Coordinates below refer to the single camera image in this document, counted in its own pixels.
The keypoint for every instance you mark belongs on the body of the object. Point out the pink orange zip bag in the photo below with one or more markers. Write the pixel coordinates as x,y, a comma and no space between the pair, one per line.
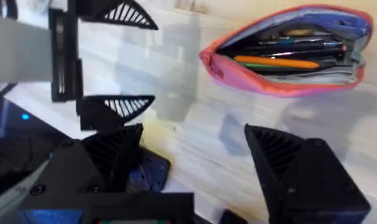
238,76

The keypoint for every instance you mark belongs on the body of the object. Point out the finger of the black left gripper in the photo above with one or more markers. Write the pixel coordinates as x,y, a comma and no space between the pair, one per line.
95,9
93,113

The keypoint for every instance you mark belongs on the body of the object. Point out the grey black left gripper body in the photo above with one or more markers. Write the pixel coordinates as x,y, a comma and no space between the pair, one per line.
20,49

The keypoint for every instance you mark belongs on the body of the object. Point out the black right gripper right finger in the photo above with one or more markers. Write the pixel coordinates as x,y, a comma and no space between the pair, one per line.
313,183

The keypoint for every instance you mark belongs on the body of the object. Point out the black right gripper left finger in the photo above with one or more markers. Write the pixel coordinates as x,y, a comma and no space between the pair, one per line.
82,165

